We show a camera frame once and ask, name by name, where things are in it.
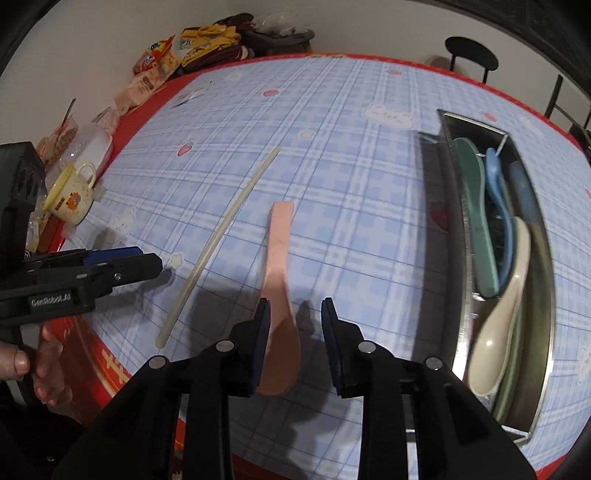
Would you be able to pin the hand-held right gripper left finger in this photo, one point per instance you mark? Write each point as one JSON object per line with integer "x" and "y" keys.
{"x": 261, "y": 341}

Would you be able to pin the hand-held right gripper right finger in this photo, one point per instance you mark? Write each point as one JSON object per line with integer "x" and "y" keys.
{"x": 330, "y": 341}

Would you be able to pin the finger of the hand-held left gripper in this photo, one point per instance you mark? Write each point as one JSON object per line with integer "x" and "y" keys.
{"x": 134, "y": 270}
{"x": 115, "y": 254}

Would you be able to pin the pink spoon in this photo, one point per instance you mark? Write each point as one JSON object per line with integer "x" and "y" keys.
{"x": 277, "y": 277}

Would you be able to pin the beige chopstick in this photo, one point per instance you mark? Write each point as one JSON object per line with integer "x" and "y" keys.
{"x": 221, "y": 230}

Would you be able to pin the perforated metal utensil tray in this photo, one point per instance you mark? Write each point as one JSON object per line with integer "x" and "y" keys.
{"x": 457, "y": 277}

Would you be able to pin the beige spoon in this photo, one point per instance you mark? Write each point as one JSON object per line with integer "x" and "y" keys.
{"x": 498, "y": 332}

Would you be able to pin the green spoon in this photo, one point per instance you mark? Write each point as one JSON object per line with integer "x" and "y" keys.
{"x": 478, "y": 221}

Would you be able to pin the blue spoon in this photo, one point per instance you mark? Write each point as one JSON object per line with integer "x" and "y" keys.
{"x": 501, "y": 217}

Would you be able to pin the person's left hand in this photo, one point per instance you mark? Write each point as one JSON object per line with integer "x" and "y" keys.
{"x": 48, "y": 360}

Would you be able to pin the yellow-rimmed printed cup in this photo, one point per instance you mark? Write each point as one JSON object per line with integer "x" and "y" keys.
{"x": 71, "y": 196}

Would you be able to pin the clear plastic container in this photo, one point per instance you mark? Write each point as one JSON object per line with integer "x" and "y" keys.
{"x": 94, "y": 143}

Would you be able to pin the pink tissue packet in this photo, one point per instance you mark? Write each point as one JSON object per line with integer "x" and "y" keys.
{"x": 138, "y": 90}

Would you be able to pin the blue checked table mat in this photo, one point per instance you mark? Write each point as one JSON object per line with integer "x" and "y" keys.
{"x": 346, "y": 161}

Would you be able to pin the orange snack packet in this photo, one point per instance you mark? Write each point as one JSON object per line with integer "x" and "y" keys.
{"x": 154, "y": 57}

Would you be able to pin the stool with grey cushion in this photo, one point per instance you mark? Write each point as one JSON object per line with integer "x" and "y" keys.
{"x": 277, "y": 39}

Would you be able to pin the white plastic bag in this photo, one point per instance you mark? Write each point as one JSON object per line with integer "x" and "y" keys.
{"x": 272, "y": 23}

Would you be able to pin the black round-back chair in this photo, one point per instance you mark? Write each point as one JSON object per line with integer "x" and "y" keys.
{"x": 471, "y": 53}

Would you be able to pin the black metal rack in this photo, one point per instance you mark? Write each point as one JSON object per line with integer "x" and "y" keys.
{"x": 561, "y": 101}

